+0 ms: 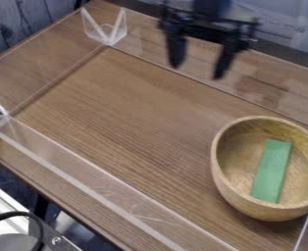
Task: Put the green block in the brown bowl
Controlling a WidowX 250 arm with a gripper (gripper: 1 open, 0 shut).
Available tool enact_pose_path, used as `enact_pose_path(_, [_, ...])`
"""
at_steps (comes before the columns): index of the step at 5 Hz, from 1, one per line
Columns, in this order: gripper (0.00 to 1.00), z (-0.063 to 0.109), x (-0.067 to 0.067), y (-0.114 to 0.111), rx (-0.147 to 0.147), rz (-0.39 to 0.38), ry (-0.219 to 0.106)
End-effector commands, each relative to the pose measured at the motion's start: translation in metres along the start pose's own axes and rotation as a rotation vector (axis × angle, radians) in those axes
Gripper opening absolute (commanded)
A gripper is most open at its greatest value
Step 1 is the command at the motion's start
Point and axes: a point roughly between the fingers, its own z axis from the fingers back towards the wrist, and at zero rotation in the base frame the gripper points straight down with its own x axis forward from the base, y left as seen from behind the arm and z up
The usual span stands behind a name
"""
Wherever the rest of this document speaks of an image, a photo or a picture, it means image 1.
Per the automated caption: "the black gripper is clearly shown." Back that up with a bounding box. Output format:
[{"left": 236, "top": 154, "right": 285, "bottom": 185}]
[{"left": 158, "top": 0, "right": 260, "bottom": 79}]

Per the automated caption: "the green rectangular block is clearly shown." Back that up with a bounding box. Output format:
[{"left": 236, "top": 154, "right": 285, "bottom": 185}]
[{"left": 250, "top": 139, "right": 292, "bottom": 204}]

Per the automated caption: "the brown wooden bowl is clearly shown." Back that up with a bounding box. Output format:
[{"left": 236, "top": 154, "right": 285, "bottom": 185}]
[{"left": 212, "top": 116, "right": 308, "bottom": 222}]

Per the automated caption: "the clear acrylic front barrier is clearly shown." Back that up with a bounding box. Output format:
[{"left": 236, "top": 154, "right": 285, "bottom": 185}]
[{"left": 0, "top": 104, "right": 238, "bottom": 251}]

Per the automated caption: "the black table leg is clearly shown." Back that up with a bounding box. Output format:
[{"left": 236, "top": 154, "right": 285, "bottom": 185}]
[{"left": 33, "top": 195, "right": 50, "bottom": 220}]

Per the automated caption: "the clear acrylic corner bracket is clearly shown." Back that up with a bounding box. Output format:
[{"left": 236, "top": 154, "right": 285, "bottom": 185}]
[{"left": 80, "top": 8, "right": 127, "bottom": 46}]

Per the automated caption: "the grey metal bracket with screw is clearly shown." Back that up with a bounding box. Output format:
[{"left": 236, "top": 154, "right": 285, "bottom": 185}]
[{"left": 42, "top": 224, "right": 83, "bottom": 251}]

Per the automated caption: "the black cable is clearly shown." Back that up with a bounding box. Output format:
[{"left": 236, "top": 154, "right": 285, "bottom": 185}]
[{"left": 0, "top": 210, "right": 47, "bottom": 251}]

